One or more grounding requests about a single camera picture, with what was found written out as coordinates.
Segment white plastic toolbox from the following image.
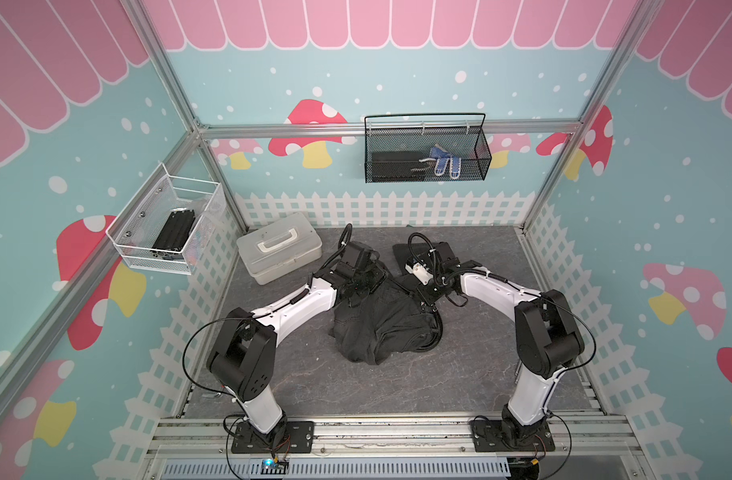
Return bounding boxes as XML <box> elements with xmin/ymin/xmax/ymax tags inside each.
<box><xmin>237</xmin><ymin>212</ymin><xmax>323</xmax><ymax>285</ymax></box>

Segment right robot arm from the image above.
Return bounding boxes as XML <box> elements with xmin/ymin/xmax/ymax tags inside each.
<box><xmin>405</xmin><ymin>255</ymin><xmax>585</xmax><ymax>451</ymax></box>

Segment black wire wall basket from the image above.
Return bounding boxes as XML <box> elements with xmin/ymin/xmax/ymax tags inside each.
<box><xmin>363</xmin><ymin>112</ymin><xmax>492</xmax><ymax>183</ymax></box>

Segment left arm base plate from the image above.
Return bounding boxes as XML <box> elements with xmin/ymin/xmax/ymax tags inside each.
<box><xmin>230</xmin><ymin>421</ymin><xmax>316</xmax><ymax>454</ymax></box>

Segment blue white gloves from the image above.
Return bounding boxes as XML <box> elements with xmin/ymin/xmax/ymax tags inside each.
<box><xmin>419</xmin><ymin>144</ymin><xmax>463</xmax><ymax>180</ymax></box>

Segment green lit circuit board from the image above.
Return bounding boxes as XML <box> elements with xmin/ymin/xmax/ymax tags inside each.
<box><xmin>261</xmin><ymin>458</ymin><xmax>290</xmax><ymax>476</ymax></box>

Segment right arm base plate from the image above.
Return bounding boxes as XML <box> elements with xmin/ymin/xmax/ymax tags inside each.
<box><xmin>469</xmin><ymin>416</ymin><xmax>555</xmax><ymax>456</ymax></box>

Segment black leather belt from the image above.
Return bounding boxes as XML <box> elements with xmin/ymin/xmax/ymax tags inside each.
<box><xmin>412</xmin><ymin>300</ymin><xmax>444</xmax><ymax>353</ymax></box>

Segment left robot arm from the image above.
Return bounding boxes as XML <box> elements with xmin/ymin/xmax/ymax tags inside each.
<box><xmin>206</xmin><ymin>241</ymin><xmax>388</xmax><ymax>448</ymax></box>

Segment black box in basket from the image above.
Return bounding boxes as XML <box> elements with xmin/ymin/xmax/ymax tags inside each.
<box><xmin>367</xmin><ymin>151</ymin><xmax>429</xmax><ymax>183</ymax></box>

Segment white wire wall basket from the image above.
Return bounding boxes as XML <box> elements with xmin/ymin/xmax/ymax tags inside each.
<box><xmin>106</xmin><ymin>164</ymin><xmax>227</xmax><ymax>275</ymax></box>

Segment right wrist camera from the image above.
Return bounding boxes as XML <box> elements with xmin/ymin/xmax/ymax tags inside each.
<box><xmin>405</xmin><ymin>260</ymin><xmax>434</xmax><ymax>285</ymax></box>

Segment black trousers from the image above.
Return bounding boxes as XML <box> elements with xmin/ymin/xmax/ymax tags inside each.
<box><xmin>321</xmin><ymin>240</ymin><xmax>423</xmax><ymax>365</ymax></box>

